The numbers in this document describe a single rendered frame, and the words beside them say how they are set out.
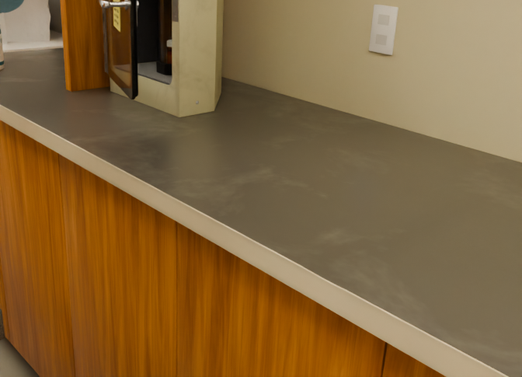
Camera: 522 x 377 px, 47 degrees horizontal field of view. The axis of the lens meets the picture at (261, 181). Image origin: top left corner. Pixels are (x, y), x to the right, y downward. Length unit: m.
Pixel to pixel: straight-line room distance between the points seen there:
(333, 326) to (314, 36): 1.02
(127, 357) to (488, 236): 0.82
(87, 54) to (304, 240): 1.03
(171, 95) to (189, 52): 0.12
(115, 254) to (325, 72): 0.77
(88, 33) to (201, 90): 0.39
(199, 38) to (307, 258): 0.77
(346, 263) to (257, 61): 1.13
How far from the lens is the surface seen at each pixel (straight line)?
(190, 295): 1.12
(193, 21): 1.46
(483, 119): 1.45
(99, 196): 1.31
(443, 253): 0.92
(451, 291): 0.82
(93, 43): 1.75
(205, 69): 1.50
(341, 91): 1.66
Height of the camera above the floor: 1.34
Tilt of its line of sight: 21 degrees down
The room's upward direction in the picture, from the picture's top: 3 degrees clockwise
